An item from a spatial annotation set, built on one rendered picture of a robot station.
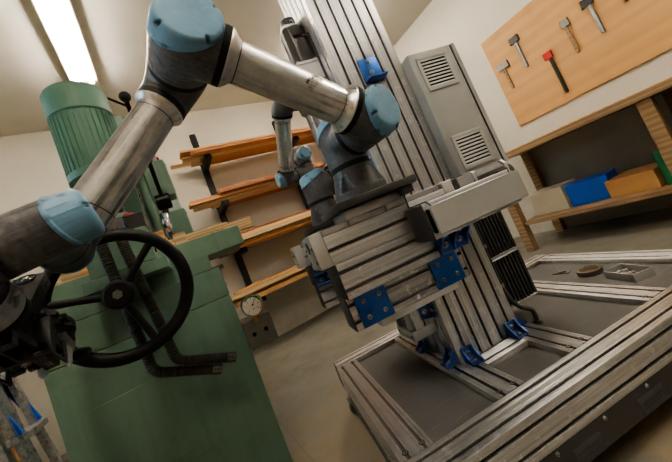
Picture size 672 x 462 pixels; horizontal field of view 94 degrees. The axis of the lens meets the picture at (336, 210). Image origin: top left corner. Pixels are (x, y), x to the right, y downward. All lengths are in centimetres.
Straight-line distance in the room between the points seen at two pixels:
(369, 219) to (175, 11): 57
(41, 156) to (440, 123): 355
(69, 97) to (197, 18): 71
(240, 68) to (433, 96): 72
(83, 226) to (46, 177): 337
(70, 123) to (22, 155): 276
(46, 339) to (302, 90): 60
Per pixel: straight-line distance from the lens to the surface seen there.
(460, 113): 122
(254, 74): 68
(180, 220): 135
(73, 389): 106
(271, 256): 367
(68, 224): 52
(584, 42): 338
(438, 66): 126
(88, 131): 124
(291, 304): 371
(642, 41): 327
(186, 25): 65
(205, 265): 101
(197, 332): 101
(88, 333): 104
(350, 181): 82
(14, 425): 192
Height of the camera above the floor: 75
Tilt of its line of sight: 5 degrees up
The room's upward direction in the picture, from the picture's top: 23 degrees counter-clockwise
